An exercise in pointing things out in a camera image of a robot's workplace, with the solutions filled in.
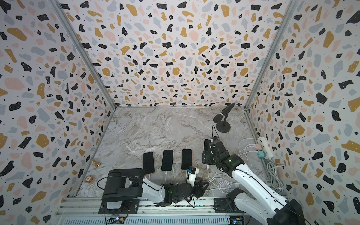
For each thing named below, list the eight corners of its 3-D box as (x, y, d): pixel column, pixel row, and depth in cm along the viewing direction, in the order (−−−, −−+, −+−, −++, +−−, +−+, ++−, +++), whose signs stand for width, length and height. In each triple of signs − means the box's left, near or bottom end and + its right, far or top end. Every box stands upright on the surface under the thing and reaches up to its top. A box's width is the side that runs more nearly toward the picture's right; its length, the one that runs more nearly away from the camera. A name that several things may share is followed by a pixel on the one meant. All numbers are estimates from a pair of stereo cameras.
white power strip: (264, 159, 96) (267, 156, 93) (257, 140, 106) (259, 137, 103) (270, 159, 96) (273, 156, 93) (263, 140, 106) (265, 137, 103)
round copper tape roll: (87, 184, 83) (83, 181, 80) (90, 178, 85) (86, 175, 82) (94, 184, 83) (90, 181, 80) (97, 178, 85) (93, 175, 82)
